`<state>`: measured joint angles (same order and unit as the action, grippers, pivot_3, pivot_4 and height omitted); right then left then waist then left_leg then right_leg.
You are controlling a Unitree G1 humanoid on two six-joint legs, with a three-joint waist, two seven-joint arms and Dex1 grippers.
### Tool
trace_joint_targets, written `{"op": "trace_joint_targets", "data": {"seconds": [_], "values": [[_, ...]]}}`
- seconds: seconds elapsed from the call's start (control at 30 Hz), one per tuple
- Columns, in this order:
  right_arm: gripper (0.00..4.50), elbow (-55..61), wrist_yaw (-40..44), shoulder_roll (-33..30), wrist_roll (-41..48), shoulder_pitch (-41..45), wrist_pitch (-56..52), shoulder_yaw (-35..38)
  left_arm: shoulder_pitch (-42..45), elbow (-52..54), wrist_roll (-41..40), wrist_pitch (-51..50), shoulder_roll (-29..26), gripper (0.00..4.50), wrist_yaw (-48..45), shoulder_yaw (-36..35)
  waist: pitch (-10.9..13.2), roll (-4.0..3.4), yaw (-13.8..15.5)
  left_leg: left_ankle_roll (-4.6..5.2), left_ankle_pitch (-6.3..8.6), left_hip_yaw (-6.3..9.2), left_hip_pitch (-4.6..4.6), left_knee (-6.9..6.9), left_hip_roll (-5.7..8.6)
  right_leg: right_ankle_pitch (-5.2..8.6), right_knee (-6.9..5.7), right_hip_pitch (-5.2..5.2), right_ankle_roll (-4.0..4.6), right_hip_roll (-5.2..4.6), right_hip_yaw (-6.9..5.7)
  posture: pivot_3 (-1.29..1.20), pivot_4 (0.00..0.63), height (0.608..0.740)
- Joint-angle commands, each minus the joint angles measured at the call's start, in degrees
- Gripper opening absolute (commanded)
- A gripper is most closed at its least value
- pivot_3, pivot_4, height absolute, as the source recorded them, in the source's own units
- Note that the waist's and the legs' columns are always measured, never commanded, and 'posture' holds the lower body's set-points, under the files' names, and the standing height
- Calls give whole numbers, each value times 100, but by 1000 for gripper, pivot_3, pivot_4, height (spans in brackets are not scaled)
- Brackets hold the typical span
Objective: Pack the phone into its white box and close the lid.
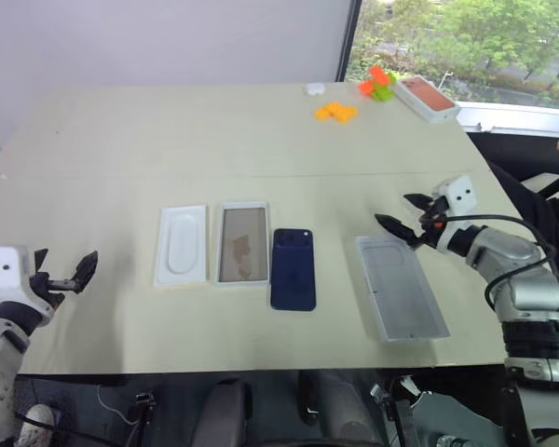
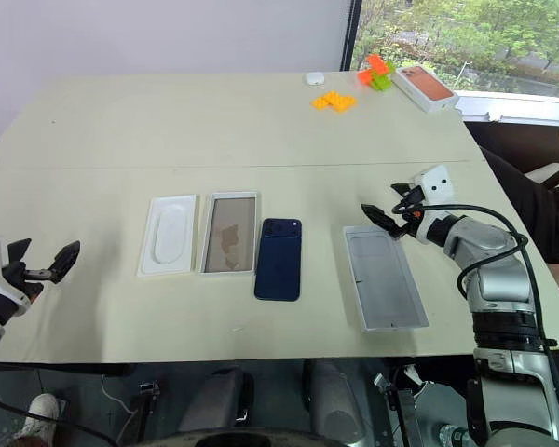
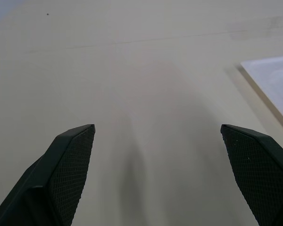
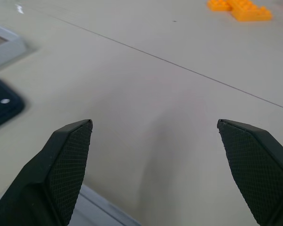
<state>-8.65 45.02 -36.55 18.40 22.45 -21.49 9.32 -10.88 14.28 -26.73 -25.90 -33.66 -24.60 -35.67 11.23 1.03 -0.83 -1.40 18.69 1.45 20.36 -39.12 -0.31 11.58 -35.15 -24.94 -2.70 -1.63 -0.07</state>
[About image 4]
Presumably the dark blue smartphone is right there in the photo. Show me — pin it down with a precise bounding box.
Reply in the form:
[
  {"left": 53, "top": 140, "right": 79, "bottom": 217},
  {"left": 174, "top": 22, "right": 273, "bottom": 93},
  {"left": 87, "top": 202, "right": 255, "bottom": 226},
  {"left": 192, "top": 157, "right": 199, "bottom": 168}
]
[{"left": 0, "top": 74, "right": 26, "bottom": 131}]

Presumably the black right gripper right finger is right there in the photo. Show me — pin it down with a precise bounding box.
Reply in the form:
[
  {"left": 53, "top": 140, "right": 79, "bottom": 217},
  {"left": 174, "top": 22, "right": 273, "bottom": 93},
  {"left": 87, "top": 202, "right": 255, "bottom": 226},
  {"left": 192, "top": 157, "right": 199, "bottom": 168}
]
[{"left": 216, "top": 119, "right": 283, "bottom": 226}]

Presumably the yellow toy brick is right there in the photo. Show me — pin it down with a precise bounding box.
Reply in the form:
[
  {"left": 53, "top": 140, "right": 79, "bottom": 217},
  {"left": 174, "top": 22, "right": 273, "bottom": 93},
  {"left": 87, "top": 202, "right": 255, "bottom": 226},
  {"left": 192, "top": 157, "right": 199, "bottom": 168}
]
[
  {"left": 226, "top": 0, "right": 273, "bottom": 22},
  {"left": 207, "top": 0, "right": 234, "bottom": 12}
]

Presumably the white phone box lid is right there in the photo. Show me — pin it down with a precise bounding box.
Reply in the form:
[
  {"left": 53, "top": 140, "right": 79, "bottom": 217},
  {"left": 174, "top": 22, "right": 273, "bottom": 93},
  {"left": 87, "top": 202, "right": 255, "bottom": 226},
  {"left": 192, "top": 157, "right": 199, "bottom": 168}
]
[{"left": 70, "top": 183, "right": 142, "bottom": 226}]

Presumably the grey tray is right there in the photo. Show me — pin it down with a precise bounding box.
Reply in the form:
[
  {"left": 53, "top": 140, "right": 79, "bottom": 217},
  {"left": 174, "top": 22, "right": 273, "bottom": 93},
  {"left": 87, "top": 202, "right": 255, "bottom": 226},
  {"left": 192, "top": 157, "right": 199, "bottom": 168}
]
[{"left": 0, "top": 23, "right": 26, "bottom": 69}]

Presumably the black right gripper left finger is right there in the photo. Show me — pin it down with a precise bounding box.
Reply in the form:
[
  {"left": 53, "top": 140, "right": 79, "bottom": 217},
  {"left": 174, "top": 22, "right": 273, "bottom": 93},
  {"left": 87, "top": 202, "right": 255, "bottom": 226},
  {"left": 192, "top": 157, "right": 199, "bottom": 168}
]
[{"left": 0, "top": 119, "right": 93, "bottom": 226}]

